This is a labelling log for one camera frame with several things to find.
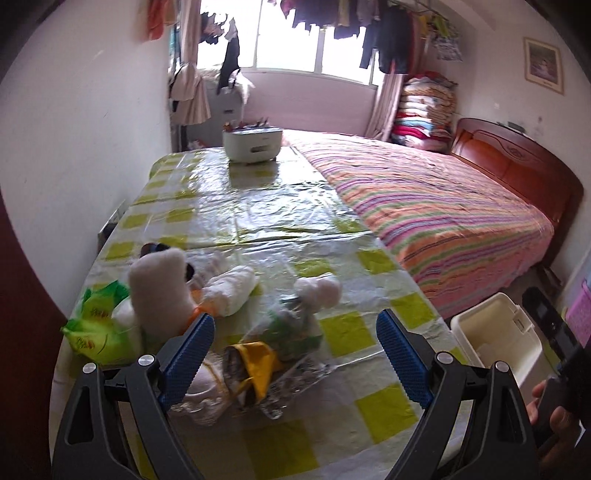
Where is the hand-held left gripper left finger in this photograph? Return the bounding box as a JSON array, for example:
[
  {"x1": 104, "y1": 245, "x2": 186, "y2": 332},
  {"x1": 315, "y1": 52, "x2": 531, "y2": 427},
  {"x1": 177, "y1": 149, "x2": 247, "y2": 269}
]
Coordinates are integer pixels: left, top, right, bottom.
[{"x1": 51, "y1": 311, "x2": 217, "y2": 480}]

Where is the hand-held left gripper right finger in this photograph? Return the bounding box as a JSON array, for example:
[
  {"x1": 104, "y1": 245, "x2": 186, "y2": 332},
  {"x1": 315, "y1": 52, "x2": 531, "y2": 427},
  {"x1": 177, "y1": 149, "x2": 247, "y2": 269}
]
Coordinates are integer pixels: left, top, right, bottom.
[{"x1": 375, "y1": 308, "x2": 539, "y2": 480}]

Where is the yellow wrapper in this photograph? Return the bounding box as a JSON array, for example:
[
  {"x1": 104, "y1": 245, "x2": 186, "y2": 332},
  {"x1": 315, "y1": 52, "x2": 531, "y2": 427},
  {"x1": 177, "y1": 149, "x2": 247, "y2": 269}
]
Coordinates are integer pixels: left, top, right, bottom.
[{"x1": 224, "y1": 342, "x2": 285, "y2": 403}]

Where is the white plush toy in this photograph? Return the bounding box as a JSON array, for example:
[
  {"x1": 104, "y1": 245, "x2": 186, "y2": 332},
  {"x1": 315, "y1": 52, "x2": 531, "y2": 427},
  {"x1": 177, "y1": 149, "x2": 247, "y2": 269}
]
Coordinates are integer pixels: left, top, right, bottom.
[{"x1": 128, "y1": 247, "x2": 199, "y2": 335}]

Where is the white cloth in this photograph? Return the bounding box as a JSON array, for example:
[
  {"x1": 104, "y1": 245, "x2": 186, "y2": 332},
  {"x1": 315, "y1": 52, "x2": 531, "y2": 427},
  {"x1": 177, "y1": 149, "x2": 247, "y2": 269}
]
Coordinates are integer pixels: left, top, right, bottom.
[{"x1": 199, "y1": 265, "x2": 257, "y2": 318}]

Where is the white plastic bin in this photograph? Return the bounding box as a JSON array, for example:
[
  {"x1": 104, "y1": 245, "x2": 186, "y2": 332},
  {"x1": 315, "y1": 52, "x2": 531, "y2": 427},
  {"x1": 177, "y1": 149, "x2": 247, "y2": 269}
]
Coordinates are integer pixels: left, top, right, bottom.
[{"x1": 450, "y1": 292, "x2": 546, "y2": 391}]

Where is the green and white wrapper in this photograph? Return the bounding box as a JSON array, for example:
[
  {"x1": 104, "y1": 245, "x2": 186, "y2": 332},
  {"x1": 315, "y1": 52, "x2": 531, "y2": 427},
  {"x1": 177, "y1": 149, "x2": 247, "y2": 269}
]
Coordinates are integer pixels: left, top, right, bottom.
[{"x1": 267, "y1": 295, "x2": 325, "y2": 361}]

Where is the clear plastic bag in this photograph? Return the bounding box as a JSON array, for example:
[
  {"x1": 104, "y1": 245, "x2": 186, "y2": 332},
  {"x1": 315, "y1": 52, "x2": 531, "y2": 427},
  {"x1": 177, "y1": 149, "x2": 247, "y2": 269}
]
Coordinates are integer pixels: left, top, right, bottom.
[{"x1": 171, "y1": 355, "x2": 338, "y2": 426}]

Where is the white tissue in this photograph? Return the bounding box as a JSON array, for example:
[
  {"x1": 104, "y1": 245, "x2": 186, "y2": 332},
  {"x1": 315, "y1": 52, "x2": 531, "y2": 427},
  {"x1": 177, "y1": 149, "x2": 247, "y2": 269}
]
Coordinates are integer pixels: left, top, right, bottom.
[{"x1": 294, "y1": 273, "x2": 342, "y2": 315}]

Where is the person's right hand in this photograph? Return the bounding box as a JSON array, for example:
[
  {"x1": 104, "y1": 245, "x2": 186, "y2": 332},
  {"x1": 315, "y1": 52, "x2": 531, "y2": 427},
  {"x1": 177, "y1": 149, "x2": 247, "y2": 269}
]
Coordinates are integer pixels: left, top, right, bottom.
[{"x1": 527, "y1": 381, "x2": 585, "y2": 472}]

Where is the purple basket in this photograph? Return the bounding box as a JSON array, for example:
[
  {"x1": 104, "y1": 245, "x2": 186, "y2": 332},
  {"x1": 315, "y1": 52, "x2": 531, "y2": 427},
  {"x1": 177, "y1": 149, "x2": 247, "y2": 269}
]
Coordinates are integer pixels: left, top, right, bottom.
[{"x1": 565, "y1": 279, "x2": 591, "y2": 348}]

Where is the green snack packet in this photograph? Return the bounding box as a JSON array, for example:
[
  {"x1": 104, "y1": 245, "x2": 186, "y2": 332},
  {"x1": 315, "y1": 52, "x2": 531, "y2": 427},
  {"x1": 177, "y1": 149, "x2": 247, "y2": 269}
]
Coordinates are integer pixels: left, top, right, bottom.
[{"x1": 62, "y1": 281, "x2": 145, "y2": 365}]

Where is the green checkered tablecloth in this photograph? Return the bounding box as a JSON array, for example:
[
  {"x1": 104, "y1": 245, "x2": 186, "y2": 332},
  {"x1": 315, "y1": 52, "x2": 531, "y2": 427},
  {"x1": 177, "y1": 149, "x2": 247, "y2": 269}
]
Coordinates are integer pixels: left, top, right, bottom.
[{"x1": 51, "y1": 147, "x2": 468, "y2": 480}]

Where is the striped bedspread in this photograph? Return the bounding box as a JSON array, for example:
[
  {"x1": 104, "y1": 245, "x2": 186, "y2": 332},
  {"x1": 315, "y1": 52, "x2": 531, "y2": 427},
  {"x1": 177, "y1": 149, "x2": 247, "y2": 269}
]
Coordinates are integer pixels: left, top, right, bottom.
[{"x1": 281, "y1": 129, "x2": 556, "y2": 320}]

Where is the white organizer box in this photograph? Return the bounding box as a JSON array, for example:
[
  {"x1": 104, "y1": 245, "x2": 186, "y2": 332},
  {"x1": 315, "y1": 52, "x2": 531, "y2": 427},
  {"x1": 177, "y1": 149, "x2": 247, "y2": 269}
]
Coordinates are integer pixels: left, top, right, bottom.
[{"x1": 222, "y1": 119, "x2": 283, "y2": 163}]

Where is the wooden headboard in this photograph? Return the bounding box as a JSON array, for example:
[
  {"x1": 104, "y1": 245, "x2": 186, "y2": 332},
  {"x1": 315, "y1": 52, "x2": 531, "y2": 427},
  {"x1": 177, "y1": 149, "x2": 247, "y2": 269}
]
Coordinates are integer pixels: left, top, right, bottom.
[{"x1": 450, "y1": 117, "x2": 585, "y2": 271}]

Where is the stack of folded quilts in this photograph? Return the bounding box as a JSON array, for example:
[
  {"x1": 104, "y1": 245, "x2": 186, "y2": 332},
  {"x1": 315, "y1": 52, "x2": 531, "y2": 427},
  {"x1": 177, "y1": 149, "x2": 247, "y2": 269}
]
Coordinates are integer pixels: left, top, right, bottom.
[{"x1": 390, "y1": 71, "x2": 459, "y2": 151}]

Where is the pink curtain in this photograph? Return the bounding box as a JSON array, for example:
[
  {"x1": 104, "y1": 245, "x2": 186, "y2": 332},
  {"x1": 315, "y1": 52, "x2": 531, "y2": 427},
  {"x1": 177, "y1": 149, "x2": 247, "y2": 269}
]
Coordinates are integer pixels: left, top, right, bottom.
[
  {"x1": 167, "y1": 0, "x2": 214, "y2": 126},
  {"x1": 368, "y1": 73, "x2": 403, "y2": 140}
]

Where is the black hanging garment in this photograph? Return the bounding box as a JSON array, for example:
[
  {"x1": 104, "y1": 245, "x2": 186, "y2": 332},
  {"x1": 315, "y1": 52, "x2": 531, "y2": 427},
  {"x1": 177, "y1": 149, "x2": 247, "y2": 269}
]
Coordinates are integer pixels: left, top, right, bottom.
[{"x1": 218, "y1": 23, "x2": 243, "y2": 89}]

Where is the framed picture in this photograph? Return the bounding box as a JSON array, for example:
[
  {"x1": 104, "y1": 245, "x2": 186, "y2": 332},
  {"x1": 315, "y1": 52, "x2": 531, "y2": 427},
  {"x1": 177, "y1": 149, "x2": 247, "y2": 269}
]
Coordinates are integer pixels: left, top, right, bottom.
[{"x1": 523, "y1": 37, "x2": 565, "y2": 96}]

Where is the row of hanging clothes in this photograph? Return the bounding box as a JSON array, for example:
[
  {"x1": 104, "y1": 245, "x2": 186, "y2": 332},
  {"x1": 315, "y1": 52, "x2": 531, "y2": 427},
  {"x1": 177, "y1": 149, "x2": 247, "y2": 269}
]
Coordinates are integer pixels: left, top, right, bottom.
[{"x1": 277, "y1": 0, "x2": 465, "y2": 75}]

